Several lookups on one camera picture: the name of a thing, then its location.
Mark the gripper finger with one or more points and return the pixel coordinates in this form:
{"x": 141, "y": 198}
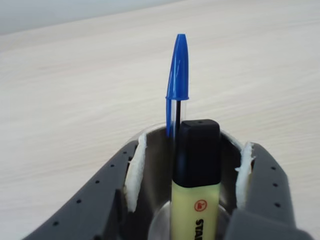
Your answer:
{"x": 270, "y": 190}
{"x": 87, "y": 200}

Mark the yellow highlighter black cap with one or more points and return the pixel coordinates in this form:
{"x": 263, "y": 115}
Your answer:
{"x": 195, "y": 155}

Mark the silver metal cup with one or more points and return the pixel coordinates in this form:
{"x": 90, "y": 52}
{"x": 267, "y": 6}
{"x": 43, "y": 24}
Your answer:
{"x": 157, "y": 162}

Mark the blue capped ballpoint pen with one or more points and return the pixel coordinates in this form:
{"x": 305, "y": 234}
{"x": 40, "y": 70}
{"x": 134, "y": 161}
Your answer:
{"x": 180, "y": 70}

